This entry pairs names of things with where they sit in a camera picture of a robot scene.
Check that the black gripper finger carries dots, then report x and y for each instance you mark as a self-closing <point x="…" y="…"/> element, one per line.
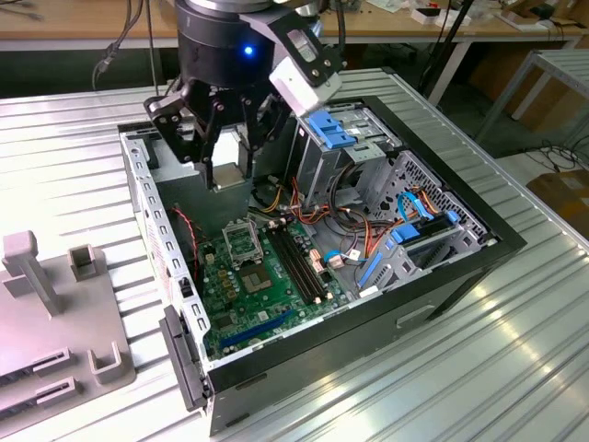
<point x="163" y="112"/>
<point x="247" y="138"/>

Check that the silver topped CPU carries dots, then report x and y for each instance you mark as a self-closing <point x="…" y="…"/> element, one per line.
<point x="228" y="177"/>

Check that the CPU socket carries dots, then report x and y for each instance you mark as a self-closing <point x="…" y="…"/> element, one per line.
<point x="256" y="279"/>

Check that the silver optical drive cage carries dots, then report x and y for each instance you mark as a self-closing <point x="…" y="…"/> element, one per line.
<point x="317" y="170"/>

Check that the blue plastic drive latch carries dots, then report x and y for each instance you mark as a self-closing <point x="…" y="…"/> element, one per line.
<point x="333" y="133"/>

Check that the grey power supply unit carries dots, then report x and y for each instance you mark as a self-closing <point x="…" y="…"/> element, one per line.
<point x="184" y="202"/>

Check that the beige four pin socket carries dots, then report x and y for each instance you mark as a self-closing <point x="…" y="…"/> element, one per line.
<point x="211" y="258"/>

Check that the black case fan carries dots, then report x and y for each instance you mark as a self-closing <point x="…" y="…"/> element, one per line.
<point x="188" y="251"/>

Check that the wooden desk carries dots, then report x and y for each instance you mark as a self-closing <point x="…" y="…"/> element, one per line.
<point x="382" y="27"/>
<point x="69" y="25"/>

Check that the black RAM slot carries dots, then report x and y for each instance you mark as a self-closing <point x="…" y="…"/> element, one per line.
<point x="291" y="262"/>
<point x="303" y="261"/>

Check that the perforated silver disk bay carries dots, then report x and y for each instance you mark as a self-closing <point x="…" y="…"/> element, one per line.
<point x="414" y="170"/>

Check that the green motherboard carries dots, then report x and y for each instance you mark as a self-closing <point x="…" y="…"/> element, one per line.
<point x="271" y="307"/>

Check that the blue disk carrier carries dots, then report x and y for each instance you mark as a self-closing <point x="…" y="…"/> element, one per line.
<point x="405" y="234"/>

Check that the blue expansion slot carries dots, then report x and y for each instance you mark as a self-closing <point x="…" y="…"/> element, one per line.
<point x="257" y="329"/>

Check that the white flat box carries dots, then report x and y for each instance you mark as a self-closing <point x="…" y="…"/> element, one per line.
<point x="425" y="17"/>

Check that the small blue plastic clip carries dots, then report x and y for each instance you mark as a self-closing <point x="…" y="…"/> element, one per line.
<point x="453" y="218"/>

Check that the black tripod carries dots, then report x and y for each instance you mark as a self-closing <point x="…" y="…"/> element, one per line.
<point x="448" y="43"/>

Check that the black open PC case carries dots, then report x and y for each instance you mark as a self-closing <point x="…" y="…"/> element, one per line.
<point x="349" y="364"/>

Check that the grey parts rack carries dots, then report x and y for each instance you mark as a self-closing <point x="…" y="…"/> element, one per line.
<point x="27" y="331"/>

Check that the large cardboard box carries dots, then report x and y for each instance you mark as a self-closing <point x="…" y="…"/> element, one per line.
<point x="543" y="101"/>

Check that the brown cardboard box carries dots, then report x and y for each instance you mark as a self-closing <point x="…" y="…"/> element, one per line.
<point x="563" y="198"/>

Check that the blue plastic rail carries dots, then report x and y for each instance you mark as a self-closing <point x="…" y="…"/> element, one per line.
<point x="371" y="271"/>

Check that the grey metal frame table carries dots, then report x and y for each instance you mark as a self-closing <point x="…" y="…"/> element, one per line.
<point x="559" y="57"/>

